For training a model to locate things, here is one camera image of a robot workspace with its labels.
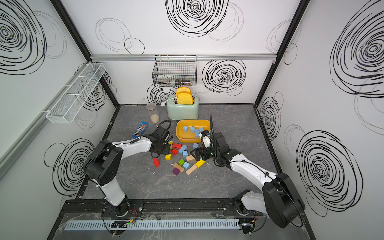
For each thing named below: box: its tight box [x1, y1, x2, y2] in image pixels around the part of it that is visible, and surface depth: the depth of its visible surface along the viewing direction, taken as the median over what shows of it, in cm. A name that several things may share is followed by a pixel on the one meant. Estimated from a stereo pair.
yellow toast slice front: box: [177, 91, 193, 105], surface depth 101 cm
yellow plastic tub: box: [176, 119, 210, 143], surface depth 104 cm
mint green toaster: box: [167, 94, 200, 121], surface depth 104 cm
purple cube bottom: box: [172, 167, 180, 176], surface depth 88 cm
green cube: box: [178, 158, 186, 167], surface depth 89 cm
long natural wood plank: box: [185, 164, 198, 175], surface depth 88 cm
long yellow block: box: [195, 158, 206, 168], surface depth 90 cm
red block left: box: [153, 158, 161, 168], surface depth 91 cm
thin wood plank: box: [173, 162, 185, 173], surface depth 88 cm
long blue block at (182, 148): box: [178, 144, 188, 154], surface depth 96 cm
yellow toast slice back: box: [176, 87, 193, 100], surface depth 101 cm
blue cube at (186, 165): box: [183, 161, 190, 170], surface depth 88 cm
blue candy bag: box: [132, 121, 149, 138], surface depth 107 cm
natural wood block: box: [185, 155, 195, 163], surface depth 91 cm
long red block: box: [172, 143, 183, 149], surface depth 98 cm
